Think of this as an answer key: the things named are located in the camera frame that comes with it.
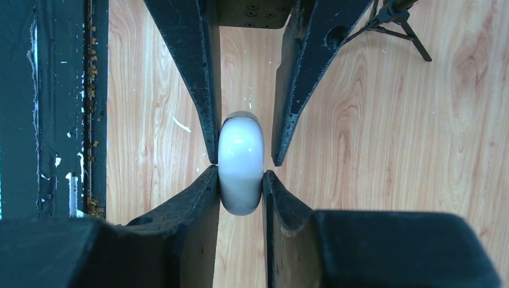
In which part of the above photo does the white earbud charging case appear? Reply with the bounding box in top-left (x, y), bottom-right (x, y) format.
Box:
top-left (218, 110), bottom-right (265, 216)

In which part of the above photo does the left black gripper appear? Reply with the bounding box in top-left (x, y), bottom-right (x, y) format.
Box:
top-left (145, 0), bottom-right (371, 166)

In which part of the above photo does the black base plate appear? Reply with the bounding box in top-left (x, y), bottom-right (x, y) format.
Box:
top-left (1, 0), bottom-right (109, 220)

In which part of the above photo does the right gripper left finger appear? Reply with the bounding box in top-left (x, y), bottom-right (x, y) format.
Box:
top-left (1, 166), bottom-right (220, 287)

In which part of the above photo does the white plastic scrap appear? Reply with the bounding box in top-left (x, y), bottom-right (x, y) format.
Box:
top-left (172, 116), bottom-right (191, 133)

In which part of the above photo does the black tripod microphone stand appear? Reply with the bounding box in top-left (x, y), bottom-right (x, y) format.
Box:
top-left (344, 0), bottom-right (432, 62)

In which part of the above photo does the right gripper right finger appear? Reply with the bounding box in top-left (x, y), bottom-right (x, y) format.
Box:
top-left (263, 170), bottom-right (502, 287)

